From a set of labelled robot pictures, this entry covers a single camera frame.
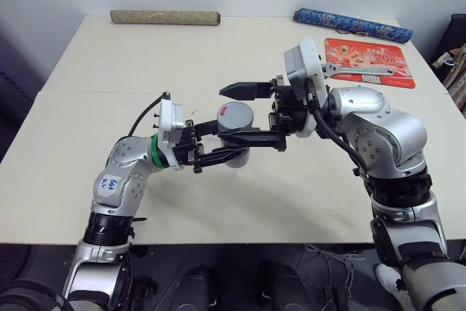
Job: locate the brown patterned paper roll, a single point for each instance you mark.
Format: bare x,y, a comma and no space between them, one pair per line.
164,17

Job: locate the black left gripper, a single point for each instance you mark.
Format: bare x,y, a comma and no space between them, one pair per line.
188,145

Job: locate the silver adjustable wrench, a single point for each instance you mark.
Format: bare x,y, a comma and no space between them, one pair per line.
364,72

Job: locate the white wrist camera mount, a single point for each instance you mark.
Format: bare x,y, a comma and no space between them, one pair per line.
168,118
308,58

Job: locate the red printed packet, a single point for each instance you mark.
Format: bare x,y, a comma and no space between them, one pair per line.
360,54

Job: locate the clear plastic jar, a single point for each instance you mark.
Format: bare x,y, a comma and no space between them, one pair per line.
238,161

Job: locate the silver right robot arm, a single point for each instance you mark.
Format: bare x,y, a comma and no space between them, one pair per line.
386,129

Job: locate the blue patterned paper roll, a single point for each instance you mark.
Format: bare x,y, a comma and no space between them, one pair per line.
349,24

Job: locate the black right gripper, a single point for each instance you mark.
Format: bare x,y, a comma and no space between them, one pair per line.
289,110

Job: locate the black box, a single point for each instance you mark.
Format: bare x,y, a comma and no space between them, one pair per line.
459,30

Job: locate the dark rounded shape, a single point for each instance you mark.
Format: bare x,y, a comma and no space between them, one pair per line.
280,287
198,289

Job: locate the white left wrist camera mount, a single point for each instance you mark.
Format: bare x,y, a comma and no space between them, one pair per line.
168,118

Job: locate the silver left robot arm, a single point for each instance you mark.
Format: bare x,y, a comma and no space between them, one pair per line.
122,176

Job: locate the black fabric object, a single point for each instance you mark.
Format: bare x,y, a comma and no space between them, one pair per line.
18,114

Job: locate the stacked cardboard and papers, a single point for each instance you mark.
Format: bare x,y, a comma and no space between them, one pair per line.
453,70

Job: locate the grey jar lid red mark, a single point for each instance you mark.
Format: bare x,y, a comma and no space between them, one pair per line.
236,116

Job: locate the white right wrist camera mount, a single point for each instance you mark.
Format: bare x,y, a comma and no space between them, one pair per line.
308,58

